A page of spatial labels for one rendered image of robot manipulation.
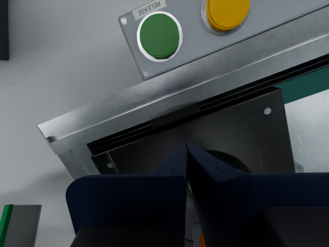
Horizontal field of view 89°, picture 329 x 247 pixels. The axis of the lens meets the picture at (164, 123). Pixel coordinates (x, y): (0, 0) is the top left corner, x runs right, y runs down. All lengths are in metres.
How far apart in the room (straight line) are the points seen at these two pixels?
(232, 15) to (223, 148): 0.14
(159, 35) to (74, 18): 0.18
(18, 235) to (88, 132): 0.13
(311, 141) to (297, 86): 0.11
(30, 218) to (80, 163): 0.08
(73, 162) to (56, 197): 0.22
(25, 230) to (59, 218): 0.25
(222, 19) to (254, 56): 0.06
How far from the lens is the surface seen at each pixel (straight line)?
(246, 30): 0.21
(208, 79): 0.21
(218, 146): 0.22
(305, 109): 0.32
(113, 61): 0.31
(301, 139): 0.33
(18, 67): 0.39
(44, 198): 0.49
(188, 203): 0.23
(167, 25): 0.19
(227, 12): 0.20
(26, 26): 0.38
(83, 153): 0.25
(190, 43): 0.20
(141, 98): 0.20
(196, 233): 0.20
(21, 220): 0.27
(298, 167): 0.28
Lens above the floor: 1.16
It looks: 71 degrees down
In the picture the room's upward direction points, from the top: 176 degrees counter-clockwise
